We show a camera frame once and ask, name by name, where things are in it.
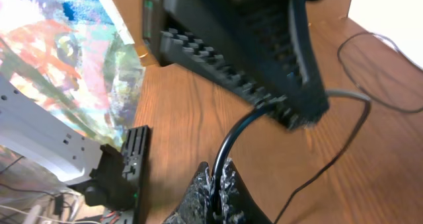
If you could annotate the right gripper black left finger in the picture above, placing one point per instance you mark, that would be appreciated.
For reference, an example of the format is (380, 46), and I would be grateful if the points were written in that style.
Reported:
(194, 207)

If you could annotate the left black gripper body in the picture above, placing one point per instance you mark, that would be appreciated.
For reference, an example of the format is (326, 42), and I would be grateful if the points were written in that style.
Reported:
(260, 50)

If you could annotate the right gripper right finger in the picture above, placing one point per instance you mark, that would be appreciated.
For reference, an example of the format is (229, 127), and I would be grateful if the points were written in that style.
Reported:
(237, 205)

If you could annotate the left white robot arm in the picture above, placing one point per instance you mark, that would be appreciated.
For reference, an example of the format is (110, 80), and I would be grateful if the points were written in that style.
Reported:
(88, 167)

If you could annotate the colourful patterned floor mat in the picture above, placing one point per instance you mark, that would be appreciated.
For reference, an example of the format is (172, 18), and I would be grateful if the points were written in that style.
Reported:
(67, 57)

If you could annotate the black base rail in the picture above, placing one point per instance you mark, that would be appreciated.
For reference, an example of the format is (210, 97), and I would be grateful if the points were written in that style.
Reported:
(135, 151)

